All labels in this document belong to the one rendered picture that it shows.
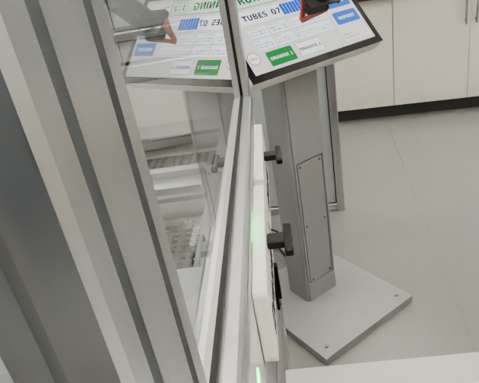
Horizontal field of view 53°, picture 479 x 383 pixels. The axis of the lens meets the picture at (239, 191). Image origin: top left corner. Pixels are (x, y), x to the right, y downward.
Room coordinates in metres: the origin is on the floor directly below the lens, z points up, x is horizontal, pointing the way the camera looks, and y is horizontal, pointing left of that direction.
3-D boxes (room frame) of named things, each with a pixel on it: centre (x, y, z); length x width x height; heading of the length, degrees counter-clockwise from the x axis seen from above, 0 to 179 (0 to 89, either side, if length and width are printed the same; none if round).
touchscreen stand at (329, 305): (1.49, -0.25, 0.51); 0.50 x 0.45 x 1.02; 31
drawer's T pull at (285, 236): (0.57, -0.04, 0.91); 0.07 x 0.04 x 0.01; 174
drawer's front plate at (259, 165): (0.89, -0.05, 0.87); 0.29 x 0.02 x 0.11; 174
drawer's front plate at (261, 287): (0.58, -0.02, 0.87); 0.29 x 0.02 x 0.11; 174
